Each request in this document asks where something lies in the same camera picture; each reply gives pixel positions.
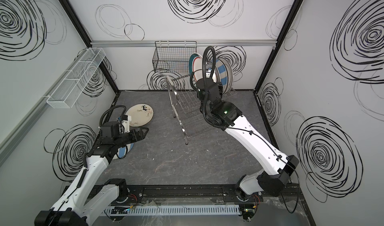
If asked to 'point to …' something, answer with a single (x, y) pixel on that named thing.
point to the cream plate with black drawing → (141, 115)
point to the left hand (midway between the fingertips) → (143, 130)
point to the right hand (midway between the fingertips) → (208, 78)
